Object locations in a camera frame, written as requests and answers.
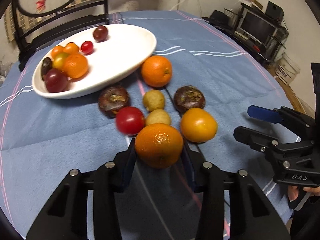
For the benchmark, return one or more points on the person's right hand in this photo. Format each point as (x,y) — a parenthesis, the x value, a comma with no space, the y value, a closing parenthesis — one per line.
(293,192)

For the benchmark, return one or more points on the small orange tomato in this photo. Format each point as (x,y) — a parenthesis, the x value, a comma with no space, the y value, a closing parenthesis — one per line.
(57,51)
(70,48)

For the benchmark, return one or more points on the black framed decorative screen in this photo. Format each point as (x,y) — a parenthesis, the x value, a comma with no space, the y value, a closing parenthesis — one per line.
(22,42)

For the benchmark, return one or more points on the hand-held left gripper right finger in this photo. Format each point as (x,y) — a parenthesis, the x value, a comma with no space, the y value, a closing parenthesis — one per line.
(190,165)

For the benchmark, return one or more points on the computer monitor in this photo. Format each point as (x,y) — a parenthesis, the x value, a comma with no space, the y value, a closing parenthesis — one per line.
(257,26)

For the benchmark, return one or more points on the white bucket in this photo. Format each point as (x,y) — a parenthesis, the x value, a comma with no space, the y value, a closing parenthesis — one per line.
(287,67)

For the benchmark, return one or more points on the dark brown mangosteen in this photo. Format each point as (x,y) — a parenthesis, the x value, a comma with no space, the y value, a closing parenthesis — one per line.
(46,67)
(189,99)
(113,101)

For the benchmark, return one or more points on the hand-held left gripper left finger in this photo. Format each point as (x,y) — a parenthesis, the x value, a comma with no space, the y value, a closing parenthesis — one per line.
(128,161)

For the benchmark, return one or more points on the black speaker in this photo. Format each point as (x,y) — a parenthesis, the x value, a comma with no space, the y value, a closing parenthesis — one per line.
(274,11)

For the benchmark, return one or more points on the black hat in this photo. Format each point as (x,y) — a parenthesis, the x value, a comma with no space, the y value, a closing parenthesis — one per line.
(216,18)

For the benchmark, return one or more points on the green-orange tomato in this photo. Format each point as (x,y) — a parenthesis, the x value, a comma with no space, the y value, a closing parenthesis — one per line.
(59,61)

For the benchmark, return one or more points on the black media stand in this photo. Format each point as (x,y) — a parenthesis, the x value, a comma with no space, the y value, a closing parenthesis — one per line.
(260,52)

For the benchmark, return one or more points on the white oval plate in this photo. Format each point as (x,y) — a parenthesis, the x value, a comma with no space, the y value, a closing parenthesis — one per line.
(112,55)

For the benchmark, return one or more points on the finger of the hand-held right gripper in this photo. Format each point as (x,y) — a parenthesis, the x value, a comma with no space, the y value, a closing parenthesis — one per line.
(252,137)
(262,113)

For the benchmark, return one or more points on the small dark plum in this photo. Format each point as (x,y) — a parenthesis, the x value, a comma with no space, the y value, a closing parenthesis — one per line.
(100,33)

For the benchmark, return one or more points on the red cherry tomato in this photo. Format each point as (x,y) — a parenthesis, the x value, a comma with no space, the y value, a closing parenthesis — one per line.
(87,47)

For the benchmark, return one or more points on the large dark plum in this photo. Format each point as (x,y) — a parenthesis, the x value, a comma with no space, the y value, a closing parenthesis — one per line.
(56,80)

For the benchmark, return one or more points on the yellow-orange tomato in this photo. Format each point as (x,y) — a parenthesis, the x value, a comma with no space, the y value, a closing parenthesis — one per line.
(198,125)

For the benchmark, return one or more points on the tan longan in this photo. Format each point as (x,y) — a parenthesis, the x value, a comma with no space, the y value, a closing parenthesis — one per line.
(158,117)
(153,100)

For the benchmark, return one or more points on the cardboard box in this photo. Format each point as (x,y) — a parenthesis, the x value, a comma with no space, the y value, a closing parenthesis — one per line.
(251,1)

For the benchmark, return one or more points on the large orange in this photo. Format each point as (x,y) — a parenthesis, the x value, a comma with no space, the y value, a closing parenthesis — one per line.
(156,71)
(75,65)
(159,145)

